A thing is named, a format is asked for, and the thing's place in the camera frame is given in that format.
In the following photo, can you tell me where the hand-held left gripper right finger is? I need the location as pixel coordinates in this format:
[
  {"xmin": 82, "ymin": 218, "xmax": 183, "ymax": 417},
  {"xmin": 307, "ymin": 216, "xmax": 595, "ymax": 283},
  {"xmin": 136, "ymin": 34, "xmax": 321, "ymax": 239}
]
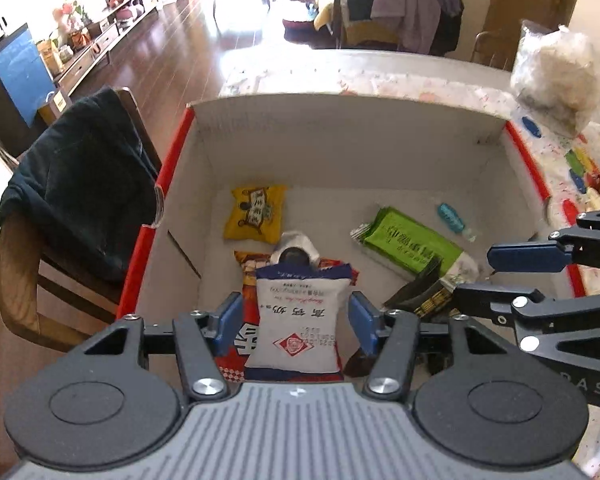
[{"xmin": 347, "ymin": 291, "xmax": 525, "ymax": 403}]

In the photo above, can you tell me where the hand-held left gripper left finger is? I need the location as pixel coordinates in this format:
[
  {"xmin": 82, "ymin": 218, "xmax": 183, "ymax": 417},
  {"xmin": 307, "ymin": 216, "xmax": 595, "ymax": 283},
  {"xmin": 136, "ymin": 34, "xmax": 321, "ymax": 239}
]
[{"xmin": 80, "ymin": 291, "xmax": 244, "ymax": 402}]

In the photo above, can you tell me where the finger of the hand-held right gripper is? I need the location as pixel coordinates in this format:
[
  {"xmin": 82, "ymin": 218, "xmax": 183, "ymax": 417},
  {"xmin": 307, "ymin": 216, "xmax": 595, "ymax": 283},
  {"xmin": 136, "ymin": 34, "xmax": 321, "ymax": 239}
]
[
  {"xmin": 452, "ymin": 282, "xmax": 600, "ymax": 367},
  {"xmin": 486, "ymin": 208, "xmax": 600, "ymax": 274}
]

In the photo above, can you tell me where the white and blue snack bag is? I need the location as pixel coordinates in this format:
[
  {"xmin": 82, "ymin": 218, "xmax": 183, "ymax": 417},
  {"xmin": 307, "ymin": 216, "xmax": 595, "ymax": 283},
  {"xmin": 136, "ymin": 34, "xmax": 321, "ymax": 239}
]
[{"xmin": 244, "ymin": 262, "xmax": 354, "ymax": 381}]

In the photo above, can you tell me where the green snack packet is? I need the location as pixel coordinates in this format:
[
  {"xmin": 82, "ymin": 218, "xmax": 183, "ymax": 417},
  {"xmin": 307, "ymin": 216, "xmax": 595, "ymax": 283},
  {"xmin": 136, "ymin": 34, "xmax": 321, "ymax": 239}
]
[{"xmin": 350, "ymin": 205, "xmax": 481, "ymax": 284}]

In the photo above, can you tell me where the grey snack packet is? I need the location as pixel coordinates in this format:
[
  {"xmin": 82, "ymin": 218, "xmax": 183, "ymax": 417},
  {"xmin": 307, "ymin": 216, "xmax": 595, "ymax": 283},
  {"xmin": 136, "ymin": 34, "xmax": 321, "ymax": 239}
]
[{"xmin": 272, "ymin": 231, "xmax": 322, "ymax": 267}]

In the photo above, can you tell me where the white and red cardboard box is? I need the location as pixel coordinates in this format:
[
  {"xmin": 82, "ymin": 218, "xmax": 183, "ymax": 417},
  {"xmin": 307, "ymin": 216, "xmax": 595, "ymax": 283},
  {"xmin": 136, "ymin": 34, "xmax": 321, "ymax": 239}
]
[{"xmin": 116, "ymin": 92, "xmax": 589, "ymax": 386}]

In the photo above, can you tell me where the small teal candy packet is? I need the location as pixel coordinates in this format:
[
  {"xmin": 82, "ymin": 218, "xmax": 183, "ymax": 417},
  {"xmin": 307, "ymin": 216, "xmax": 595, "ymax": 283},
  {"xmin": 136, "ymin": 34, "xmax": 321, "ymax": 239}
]
[{"xmin": 436, "ymin": 202, "xmax": 479, "ymax": 242}]

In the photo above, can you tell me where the yellow snack packet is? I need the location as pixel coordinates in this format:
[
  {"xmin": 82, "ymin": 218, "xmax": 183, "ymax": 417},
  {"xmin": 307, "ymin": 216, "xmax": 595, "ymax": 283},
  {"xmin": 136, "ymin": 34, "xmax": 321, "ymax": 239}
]
[{"xmin": 223, "ymin": 185, "xmax": 289, "ymax": 246}]

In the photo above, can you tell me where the clear plastic bag of food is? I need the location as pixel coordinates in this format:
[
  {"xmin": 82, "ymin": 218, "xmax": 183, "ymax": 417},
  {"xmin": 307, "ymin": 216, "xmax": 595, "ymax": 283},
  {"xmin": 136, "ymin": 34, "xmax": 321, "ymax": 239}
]
[{"xmin": 510, "ymin": 20, "xmax": 600, "ymax": 139}]

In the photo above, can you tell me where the wooden chair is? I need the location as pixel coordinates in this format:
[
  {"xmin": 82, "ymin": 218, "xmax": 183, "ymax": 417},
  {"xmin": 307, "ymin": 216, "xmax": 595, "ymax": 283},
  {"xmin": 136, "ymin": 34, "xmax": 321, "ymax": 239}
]
[
  {"xmin": 0, "ymin": 87, "xmax": 164, "ymax": 354},
  {"xmin": 470, "ymin": 30, "xmax": 516, "ymax": 72}
]

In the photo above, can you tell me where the black jacket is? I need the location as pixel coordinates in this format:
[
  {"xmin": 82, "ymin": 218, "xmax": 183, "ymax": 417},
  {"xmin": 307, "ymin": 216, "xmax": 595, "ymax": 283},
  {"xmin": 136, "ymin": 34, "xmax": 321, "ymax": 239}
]
[{"xmin": 0, "ymin": 87, "xmax": 162, "ymax": 284}]

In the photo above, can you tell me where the pile of clothes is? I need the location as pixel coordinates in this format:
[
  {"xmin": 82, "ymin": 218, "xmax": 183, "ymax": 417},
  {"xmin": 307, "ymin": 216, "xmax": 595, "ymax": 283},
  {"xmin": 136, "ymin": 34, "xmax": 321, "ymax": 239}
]
[{"xmin": 312, "ymin": 0, "xmax": 465, "ymax": 55}]

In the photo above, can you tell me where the wooden television cabinet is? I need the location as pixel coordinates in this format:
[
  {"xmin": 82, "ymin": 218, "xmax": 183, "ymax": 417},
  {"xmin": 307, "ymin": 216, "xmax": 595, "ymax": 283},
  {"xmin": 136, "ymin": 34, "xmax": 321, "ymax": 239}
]
[{"xmin": 54, "ymin": 0, "xmax": 162, "ymax": 97}]

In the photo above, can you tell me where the dark floor cushion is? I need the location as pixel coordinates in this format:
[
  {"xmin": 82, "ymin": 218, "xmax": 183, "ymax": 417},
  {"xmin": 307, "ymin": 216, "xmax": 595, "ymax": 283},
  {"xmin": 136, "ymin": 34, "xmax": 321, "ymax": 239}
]
[{"xmin": 281, "ymin": 17, "xmax": 317, "ymax": 37}]

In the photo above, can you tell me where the blue panel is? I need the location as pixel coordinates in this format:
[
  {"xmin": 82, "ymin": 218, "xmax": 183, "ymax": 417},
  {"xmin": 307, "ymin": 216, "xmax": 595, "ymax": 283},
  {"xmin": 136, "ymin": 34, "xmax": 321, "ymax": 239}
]
[{"xmin": 0, "ymin": 27, "xmax": 57, "ymax": 129}]

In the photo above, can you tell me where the flower bouquet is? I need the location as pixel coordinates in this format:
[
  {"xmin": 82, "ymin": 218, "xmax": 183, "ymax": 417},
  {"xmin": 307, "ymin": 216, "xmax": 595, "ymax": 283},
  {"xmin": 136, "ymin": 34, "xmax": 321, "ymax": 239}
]
[{"xmin": 52, "ymin": 2, "xmax": 89, "ymax": 47}]

